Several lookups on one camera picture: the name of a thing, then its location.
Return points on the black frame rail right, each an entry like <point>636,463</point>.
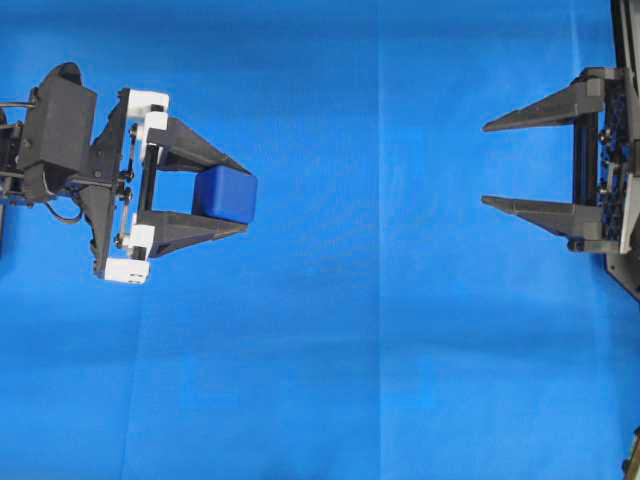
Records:
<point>625,22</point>

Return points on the blue table cloth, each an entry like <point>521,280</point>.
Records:
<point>377,320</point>

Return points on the blue rectangular block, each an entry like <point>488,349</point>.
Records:
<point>225,193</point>

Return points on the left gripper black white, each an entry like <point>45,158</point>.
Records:
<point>169,145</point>

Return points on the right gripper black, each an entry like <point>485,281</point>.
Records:
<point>606,171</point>

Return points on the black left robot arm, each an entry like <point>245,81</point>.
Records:
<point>141,186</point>

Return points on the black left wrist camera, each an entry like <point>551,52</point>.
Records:
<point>56,134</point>

